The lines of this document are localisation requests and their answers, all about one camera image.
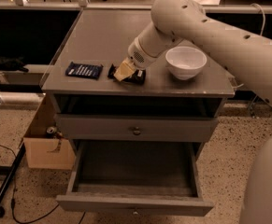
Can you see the metal can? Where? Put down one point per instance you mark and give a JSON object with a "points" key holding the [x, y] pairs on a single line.
{"points": [[51, 131]]}

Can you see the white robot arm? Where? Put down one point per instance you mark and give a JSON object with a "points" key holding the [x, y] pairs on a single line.
{"points": [[247, 56]]}

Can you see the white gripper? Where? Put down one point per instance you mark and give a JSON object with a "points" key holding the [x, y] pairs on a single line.
{"points": [[137, 56]]}

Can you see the closed grey upper drawer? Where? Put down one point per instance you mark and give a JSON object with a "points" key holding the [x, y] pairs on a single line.
{"points": [[128, 128]]}

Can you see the cardboard box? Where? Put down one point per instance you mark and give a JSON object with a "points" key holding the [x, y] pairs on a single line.
{"points": [[47, 152]]}

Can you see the dark chocolate rxbar wrapper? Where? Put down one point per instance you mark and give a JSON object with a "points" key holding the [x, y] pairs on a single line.
{"points": [[138, 77]]}

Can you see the black cloth on rail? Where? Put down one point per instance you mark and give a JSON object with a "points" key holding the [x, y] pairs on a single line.
{"points": [[12, 64]]}

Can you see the grey drawer cabinet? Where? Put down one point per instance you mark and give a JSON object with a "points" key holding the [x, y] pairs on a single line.
{"points": [[102, 37]]}

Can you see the black bar on floor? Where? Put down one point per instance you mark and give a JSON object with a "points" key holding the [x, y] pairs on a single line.
{"points": [[8, 172]]}

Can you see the blue snack bar wrapper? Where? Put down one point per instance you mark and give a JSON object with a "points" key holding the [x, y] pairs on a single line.
{"points": [[90, 71]]}

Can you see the open grey lower drawer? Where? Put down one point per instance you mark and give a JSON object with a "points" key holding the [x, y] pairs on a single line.
{"points": [[140, 178]]}

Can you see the white ceramic bowl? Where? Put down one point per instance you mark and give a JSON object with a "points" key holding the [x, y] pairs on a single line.
{"points": [[185, 62]]}

